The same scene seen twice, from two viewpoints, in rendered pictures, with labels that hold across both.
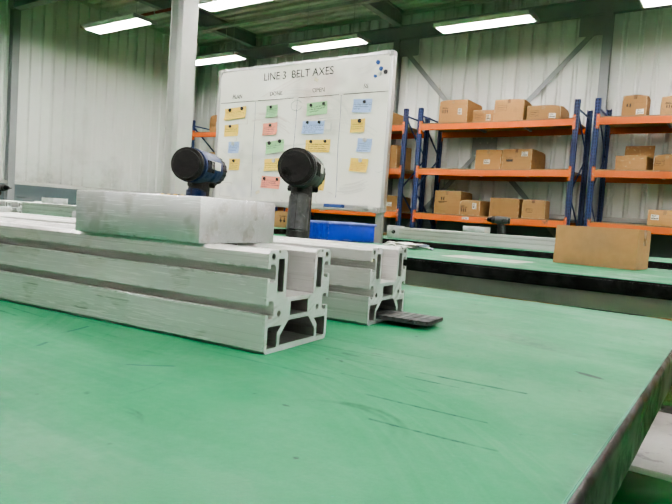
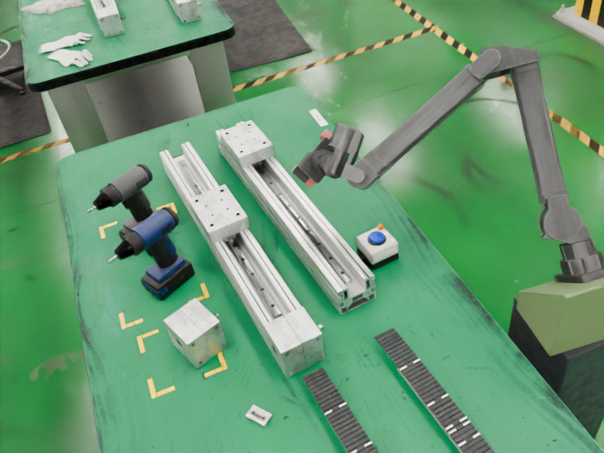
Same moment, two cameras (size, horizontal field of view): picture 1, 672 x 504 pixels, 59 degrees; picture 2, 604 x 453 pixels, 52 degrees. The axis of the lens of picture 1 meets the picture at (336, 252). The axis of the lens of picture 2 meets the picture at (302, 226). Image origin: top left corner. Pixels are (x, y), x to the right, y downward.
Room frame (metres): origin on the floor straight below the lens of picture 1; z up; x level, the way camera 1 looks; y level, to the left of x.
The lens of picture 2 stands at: (1.70, 1.27, 1.96)
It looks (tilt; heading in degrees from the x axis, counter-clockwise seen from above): 43 degrees down; 220
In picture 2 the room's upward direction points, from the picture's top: 9 degrees counter-clockwise
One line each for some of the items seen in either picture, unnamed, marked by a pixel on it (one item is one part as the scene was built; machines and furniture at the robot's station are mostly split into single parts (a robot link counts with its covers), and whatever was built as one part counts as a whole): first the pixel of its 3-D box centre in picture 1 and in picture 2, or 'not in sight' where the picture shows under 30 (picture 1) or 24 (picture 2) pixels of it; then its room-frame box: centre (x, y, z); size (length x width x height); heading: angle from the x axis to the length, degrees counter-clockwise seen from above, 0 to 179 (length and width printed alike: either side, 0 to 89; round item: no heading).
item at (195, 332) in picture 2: not in sight; (199, 330); (1.17, 0.46, 0.83); 0.11 x 0.10 x 0.10; 166
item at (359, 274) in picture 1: (141, 254); (223, 229); (0.88, 0.29, 0.82); 0.80 x 0.10 x 0.09; 61
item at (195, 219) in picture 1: (175, 230); (247, 146); (0.59, 0.16, 0.87); 0.16 x 0.11 x 0.07; 61
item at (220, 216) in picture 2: not in sight; (219, 217); (0.88, 0.29, 0.87); 0.16 x 0.11 x 0.07; 61
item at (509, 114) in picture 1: (495, 190); not in sight; (10.50, -2.73, 1.58); 2.83 x 0.98 x 3.15; 56
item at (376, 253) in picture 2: not in sight; (374, 248); (0.74, 0.68, 0.81); 0.10 x 0.08 x 0.06; 151
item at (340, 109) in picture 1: (293, 204); not in sight; (4.15, 0.32, 0.97); 1.50 x 0.50 x 1.95; 56
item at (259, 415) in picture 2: not in sight; (259, 415); (1.26, 0.69, 0.78); 0.05 x 0.03 x 0.01; 91
